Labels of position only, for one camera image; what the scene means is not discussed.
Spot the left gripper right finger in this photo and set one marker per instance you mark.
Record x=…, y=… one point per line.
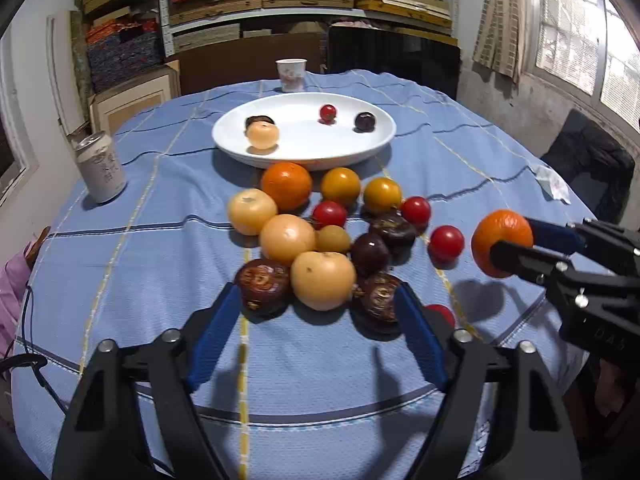
x=529, y=436

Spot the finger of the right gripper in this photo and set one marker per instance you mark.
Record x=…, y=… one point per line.
x=528, y=264
x=564, y=239

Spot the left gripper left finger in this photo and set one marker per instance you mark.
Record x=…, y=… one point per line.
x=102, y=436

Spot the orange mandarin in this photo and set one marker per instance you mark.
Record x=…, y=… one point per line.
x=502, y=225
x=288, y=184

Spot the dark brown mangosteen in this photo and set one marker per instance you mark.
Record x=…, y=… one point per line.
x=265, y=285
x=374, y=297

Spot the yellow orange persimmon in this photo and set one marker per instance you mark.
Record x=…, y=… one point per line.
x=381, y=195
x=341, y=185

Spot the large yellow pear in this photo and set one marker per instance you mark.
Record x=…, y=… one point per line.
x=323, y=281

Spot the pale yellow pear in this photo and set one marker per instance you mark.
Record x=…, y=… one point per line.
x=249, y=210

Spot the crumpled white tissue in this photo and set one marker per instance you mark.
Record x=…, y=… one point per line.
x=552, y=183

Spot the black chair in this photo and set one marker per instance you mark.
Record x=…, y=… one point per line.
x=597, y=168

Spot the dark mangosteen centre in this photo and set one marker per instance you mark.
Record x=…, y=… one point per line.
x=396, y=232

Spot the pink cloth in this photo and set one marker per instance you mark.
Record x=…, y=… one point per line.
x=13, y=280

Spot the small yellow longan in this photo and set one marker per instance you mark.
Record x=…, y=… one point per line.
x=333, y=239

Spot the beige checked curtain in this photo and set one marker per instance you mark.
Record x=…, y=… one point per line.
x=501, y=38

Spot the blue checked tablecloth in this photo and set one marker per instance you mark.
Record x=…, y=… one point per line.
x=297, y=394

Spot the dark purple plum on plate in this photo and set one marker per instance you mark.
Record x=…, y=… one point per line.
x=365, y=122

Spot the pale orange pear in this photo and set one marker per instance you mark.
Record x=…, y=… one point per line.
x=285, y=236

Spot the small red tomato on plate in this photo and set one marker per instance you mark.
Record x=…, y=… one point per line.
x=327, y=114

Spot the white oval plate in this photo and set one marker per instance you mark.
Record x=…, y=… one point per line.
x=303, y=138

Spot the white drink can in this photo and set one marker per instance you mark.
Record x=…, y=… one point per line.
x=100, y=167

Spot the pale peach on plate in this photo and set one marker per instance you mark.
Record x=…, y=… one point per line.
x=263, y=136

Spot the white paper cup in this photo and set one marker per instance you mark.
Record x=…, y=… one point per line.
x=292, y=72

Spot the dark brown fruit on plate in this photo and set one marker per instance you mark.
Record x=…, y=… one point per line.
x=258, y=118

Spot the dark brown wooden board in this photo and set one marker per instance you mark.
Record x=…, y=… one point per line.
x=246, y=59

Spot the window with metal frame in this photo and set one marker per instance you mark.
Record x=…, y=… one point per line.
x=585, y=48

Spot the cardboard box with frame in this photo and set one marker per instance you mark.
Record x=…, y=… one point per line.
x=110, y=109

